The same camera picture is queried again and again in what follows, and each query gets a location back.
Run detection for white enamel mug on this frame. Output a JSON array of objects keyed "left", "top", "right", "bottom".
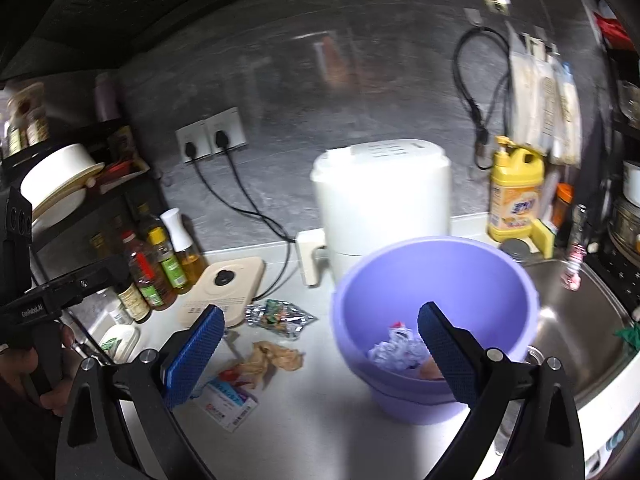
[{"left": 621, "top": 160, "right": 640, "bottom": 206}]

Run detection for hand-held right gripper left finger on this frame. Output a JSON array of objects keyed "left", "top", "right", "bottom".
[{"left": 56, "top": 304, "right": 226, "bottom": 480}]

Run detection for steel sink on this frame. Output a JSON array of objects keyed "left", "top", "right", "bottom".
[{"left": 500, "top": 252, "right": 636, "bottom": 411}]

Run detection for yellow sponge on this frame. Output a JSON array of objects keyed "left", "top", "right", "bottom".
[{"left": 530, "top": 220, "right": 558, "bottom": 260}]

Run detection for white plate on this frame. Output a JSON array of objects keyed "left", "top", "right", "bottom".
[{"left": 30, "top": 162, "right": 106, "bottom": 233}]

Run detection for spice jar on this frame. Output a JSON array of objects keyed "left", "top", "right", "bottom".
[
  {"left": 5, "top": 100, "right": 28, "bottom": 158},
  {"left": 25, "top": 82, "right": 51, "bottom": 146}
]

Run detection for green label oil bottle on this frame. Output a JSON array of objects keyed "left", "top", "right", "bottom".
[{"left": 147, "top": 226, "right": 187, "bottom": 293}]

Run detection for red seasoning packet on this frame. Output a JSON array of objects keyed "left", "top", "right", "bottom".
[{"left": 97, "top": 157, "right": 151, "bottom": 193}]

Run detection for round metal lid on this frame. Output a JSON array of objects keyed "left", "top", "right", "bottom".
[{"left": 500, "top": 239, "right": 533, "bottom": 263}]

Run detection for metal pot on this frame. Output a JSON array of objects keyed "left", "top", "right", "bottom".
[{"left": 607, "top": 195, "right": 640, "bottom": 256}]

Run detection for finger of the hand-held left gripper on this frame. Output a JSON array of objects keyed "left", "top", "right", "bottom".
[{"left": 47, "top": 254, "right": 132, "bottom": 311}]

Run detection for hanging black cable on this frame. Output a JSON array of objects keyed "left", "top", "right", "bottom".
[{"left": 452, "top": 26, "right": 513, "bottom": 171}]

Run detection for small brown sauce bottle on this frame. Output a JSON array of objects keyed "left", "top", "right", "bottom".
[{"left": 117, "top": 280, "right": 152, "bottom": 324}]

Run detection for beige induction cooker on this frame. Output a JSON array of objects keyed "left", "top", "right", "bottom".
[{"left": 178, "top": 256, "right": 266, "bottom": 328}]

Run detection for person's left hand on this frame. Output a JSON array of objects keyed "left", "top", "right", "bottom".
[{"left": 0, "top": 322, "right": 81, "bottom": 418}]

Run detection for small red white packet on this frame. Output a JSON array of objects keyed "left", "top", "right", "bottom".
[{"left": 217, "top": 366, "right": 251, "bottom": 387}]

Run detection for orange lid jar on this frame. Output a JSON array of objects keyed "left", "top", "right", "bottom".
[{"left": 554, "top": 182, "right": 575, "bottom": 231}]

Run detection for white cap oil spray bottle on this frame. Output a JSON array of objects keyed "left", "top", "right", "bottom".
[{"left": 160, "top": 207, "right": 207, "bottom": 295}]

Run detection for black cooker power cable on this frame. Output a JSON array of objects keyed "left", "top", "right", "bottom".
[{"left": 212, "top": 130, "right": 293, "bottom": 301}]

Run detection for green cloth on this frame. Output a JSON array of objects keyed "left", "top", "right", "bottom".
[{"left": 614, "top": 322, "right": 640, "bottom": 353}]

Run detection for dark glass bottle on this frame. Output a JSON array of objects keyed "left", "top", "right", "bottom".
[{"left": 135, "top": 202, "right": 156, "bottom": 233}]

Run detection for crumpled brown paper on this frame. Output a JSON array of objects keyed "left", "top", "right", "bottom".
[{"left": 235, "top": 341, "right": 305, "bottom": 390}]

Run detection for crumpled foil wad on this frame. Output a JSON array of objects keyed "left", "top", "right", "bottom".
[{"left": 367, "top": 327, "right": 431, "bottom": 372}]

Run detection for grey wall socket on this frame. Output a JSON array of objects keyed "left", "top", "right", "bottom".
[
  {"left": 206, "top": 106, "right": 248, "bottom": 153},
  {"left": 175, "top": 122, "right": 213, "bottom": 163}
]

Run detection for white bowl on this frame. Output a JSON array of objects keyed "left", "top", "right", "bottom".
[{"left": 20, "top": 143, "right": 98, "bottom": 211}]

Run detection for black air fryer power cable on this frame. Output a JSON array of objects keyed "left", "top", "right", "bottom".
[{"left": 182, "top": 140, "right": 298, "bottom": 246}]

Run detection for white bottle green label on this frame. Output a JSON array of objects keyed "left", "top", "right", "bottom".
[{"left": 97, "top": 322, "right": 141, "bottom": 363}]

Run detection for yellow detergent bottle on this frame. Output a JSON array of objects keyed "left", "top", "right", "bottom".
[{"left": 487, "top": 135, "right": 546, "bottom": 245}]

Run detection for clear plastic bottle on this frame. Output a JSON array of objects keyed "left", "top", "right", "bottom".
[{"left": 562, "top": 204, "right": 591, "bottom": 291}]

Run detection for purple plastic bucket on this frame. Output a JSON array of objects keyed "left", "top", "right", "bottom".
[{"left": 330, "top": 236, "right": 541, "bottom": 426}]

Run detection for hanging white plastic bags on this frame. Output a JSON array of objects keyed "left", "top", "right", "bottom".
[{"left": 505, "top": 22, "right": 583, "bottom": 168}]

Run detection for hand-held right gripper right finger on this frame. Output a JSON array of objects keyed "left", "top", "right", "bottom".
[{"left": 416, "top": 301, "right": 586, "bottom": 480}]

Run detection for red plastic container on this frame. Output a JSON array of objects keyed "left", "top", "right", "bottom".
[{"left": 595, "top": 7, "right": 633, "bottom": 51}]

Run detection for black seasoning shelf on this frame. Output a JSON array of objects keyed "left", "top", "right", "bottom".
[{"left": 0, "top": 120, "right": 166, "bottom": 311}]

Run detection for silver foil snack wrapper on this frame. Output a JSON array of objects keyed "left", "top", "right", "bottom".
[{"left": 245, "top": 299, "right": 318, "bottom": 341}]

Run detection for black range hood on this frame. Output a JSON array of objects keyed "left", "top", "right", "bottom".
[{"left": 0, "top": 0, "right": 381, "bottom": 81}]

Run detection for white air fryer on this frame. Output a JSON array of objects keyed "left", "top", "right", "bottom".
[{"left": 295, "top": 138, "right": 453, "bottom": 288}]

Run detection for black dish rack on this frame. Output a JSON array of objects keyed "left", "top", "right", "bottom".
[{"left": 595, "top": 0, "right": 640, "bottom": 311}]

